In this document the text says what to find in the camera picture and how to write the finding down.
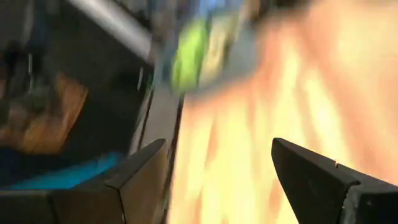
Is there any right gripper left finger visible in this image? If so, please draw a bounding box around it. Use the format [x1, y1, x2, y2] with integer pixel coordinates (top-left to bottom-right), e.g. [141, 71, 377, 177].
[0, 139, 170, 224]

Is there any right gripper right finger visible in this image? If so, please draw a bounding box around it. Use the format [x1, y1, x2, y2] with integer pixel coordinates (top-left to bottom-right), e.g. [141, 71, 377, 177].
[272, 138, 398, 224]

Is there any pale green microfiber towel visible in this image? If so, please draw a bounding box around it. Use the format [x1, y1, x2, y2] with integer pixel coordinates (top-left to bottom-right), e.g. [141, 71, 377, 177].
[198, 15, 240, 85]

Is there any silver aluminium rail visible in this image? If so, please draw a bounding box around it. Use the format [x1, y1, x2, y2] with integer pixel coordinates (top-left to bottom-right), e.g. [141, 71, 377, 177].
[130, 83, 184, 156]

